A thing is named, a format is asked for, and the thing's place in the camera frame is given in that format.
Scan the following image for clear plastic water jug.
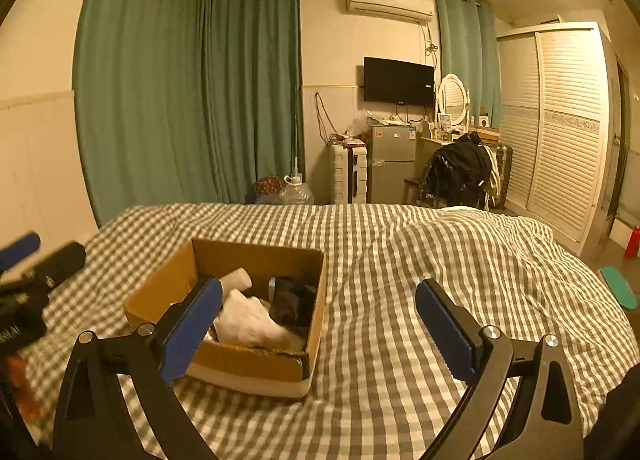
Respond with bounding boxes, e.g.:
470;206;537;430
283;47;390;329
280;158;314;206

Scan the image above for black wall television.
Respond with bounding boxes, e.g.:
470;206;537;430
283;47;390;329
363;56;435;108

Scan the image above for large green curtain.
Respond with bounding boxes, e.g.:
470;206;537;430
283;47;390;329
72;0;305;224

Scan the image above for white sock bundle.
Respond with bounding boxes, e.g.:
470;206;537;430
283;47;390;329
213;290;305;352

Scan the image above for silver mini fridge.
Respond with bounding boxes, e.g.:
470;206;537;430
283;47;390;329
368;124;416;205

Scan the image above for brown cardboard box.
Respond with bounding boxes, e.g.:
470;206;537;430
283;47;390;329
124;238;326;399

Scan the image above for small green curtain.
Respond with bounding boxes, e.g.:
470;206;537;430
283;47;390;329
435;0;501;128

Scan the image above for wooden dressing table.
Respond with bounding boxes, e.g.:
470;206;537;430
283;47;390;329
414;127;500;176

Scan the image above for black clothes on chair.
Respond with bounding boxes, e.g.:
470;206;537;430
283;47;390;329
416;132;501;210

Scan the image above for brown patterned bag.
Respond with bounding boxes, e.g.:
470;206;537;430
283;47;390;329
253;175;286;205

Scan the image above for red fire extinguisher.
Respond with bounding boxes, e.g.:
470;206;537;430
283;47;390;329
624;226;640;260

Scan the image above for white suitcase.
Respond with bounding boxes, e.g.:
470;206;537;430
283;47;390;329
329;139;368;205

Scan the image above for white louvered wardrobe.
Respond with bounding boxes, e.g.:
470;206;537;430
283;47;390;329
498;22;615;254

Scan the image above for green slipper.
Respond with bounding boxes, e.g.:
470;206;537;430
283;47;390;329
599;266;638;311

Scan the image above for white air conditioner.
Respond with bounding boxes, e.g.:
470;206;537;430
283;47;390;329
345;0;435;25

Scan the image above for black sunglasses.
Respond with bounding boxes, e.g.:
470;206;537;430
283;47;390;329
269;277;317;338

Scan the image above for white oval vanity mirror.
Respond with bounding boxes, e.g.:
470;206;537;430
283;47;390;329
436;72;471;131

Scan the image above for grey checkered bed duvet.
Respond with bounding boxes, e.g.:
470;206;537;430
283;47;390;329
24;203;639;459

